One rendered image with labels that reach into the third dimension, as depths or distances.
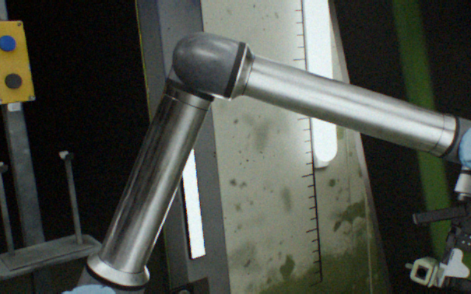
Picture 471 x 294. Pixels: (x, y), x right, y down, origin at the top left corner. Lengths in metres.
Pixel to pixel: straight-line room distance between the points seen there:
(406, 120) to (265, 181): 1.14
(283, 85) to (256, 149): 1.10
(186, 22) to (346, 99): 1.00
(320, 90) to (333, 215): 1.45
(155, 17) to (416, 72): 0.93
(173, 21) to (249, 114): 0.47
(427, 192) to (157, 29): 1.14
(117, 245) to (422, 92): 1.20
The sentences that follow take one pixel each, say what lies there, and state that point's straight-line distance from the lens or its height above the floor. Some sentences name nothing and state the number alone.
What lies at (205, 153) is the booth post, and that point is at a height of 1.03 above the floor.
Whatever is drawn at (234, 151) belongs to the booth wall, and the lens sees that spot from 1.99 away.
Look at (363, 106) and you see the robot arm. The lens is 1.01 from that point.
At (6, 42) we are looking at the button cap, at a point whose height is 1.48.
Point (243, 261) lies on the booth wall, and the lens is 2.11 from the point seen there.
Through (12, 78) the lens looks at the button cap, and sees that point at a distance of 1.80.
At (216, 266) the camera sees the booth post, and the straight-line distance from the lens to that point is 2.04.
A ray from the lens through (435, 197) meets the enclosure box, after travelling 2.06.
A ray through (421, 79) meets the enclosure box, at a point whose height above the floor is 1.23.
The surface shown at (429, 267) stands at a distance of 1.18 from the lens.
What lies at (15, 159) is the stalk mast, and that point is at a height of 1.10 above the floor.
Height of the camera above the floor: 1.35
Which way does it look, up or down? 9 degrees down
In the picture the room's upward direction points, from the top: 6 degrees counter-clockwise
